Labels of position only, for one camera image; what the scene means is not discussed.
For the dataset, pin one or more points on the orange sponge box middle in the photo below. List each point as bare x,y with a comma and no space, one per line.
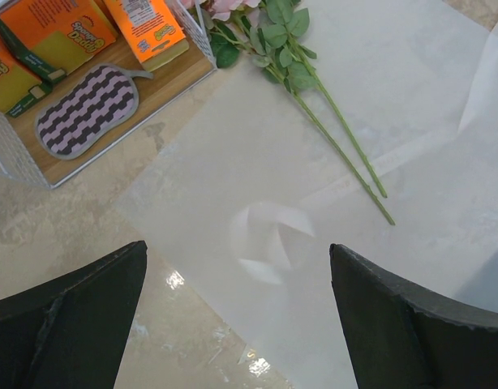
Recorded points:
54,38

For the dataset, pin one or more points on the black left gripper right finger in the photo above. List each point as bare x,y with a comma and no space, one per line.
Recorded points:
402,335

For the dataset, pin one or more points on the orange sponge box left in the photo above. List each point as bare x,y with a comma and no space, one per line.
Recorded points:
20,89

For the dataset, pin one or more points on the cream printed ribbon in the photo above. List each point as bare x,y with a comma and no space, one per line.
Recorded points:
285,246

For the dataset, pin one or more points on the white bouquet wrapping paper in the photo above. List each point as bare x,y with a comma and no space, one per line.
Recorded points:
403,68

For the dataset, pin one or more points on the orange sponge box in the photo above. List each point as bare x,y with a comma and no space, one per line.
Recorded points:
54,38
20,89
150,29

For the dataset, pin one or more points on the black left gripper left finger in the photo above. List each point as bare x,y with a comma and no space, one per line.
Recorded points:
71,332

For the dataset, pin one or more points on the pink rose bunch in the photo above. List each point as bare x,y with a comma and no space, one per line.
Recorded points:
270,34

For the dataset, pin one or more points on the purple wavy scrub pad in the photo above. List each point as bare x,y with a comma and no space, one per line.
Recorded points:
103,99

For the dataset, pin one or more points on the white wire wooden shelf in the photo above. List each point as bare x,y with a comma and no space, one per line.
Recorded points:
23,159

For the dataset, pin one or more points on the orange sponge box right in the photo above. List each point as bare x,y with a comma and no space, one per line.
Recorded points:
150,29

